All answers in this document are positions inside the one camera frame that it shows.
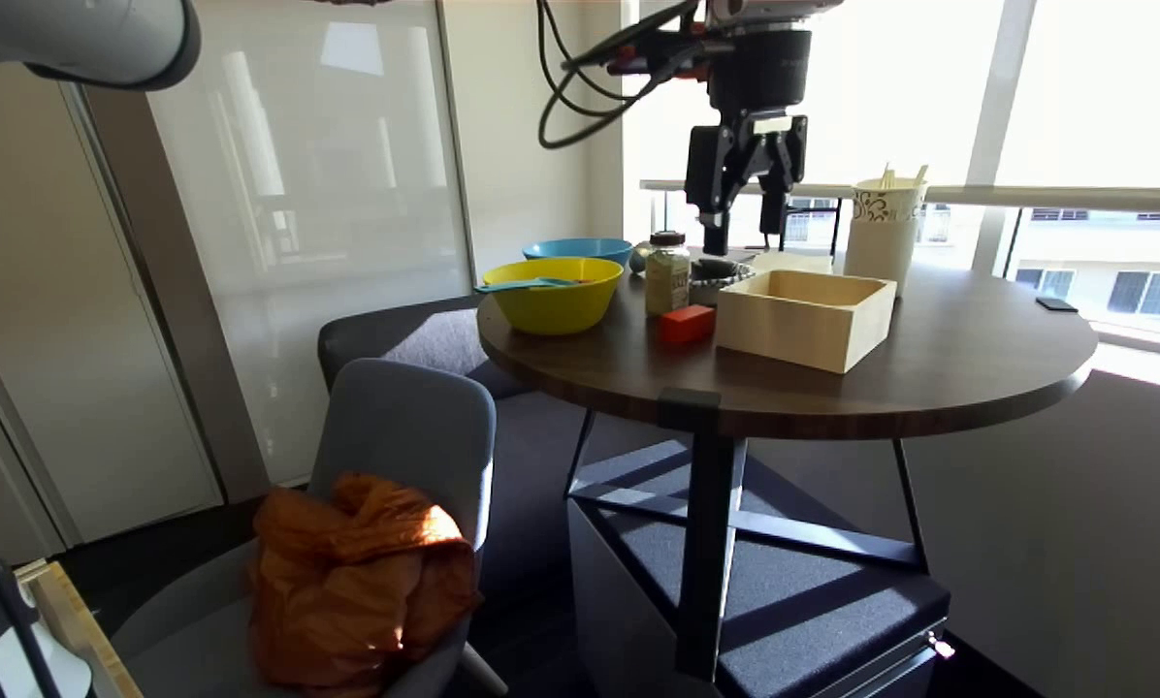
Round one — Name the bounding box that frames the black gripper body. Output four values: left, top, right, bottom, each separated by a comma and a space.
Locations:
705, 27, 816, 166

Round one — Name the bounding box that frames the brown cardboard box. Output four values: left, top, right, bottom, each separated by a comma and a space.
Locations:
714, 269, 904, 380

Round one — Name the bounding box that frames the small black bowl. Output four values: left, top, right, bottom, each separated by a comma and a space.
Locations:
688, 256, 749, 310

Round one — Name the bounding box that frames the blue bowl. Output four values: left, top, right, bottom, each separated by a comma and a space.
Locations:
520, 231, 639, 273

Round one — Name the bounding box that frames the yellow bowl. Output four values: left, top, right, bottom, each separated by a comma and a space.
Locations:
476, 253, 630, 341

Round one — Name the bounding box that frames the glass jar black lid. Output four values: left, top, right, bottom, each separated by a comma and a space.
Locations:
639, 228, 700, 323

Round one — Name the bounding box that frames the white printed cup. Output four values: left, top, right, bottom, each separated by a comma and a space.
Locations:
842, 169, 930, 303

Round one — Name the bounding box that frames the orange block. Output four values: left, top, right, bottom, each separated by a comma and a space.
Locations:
656, 303, 721, 348

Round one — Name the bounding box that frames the teal spoon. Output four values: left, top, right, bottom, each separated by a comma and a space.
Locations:
476, 277, 581, 299

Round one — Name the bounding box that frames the round dark wooden table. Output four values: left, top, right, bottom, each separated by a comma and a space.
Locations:
473, 248, 1106, 692

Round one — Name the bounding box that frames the dark grey sofa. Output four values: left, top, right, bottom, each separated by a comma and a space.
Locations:
895, 368, 1160, 698
313, 291, 537, 405

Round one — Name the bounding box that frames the grey chair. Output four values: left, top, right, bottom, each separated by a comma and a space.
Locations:
110, 357, 512, 698

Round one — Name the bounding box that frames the white cabinet dark cushion top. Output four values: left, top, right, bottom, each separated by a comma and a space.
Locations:
564, 440, 957, 698

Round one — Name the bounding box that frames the orange cloth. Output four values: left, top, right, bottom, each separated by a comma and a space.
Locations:
249, 473, 485, 696

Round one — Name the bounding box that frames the light wooden board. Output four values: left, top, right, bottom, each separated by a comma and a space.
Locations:
10, 553, 146, 698

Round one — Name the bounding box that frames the black metal frame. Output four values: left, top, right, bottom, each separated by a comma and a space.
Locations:
775, 191, 851, 259

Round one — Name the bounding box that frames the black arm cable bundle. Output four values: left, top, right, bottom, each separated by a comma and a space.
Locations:
530, 0, 714, 151

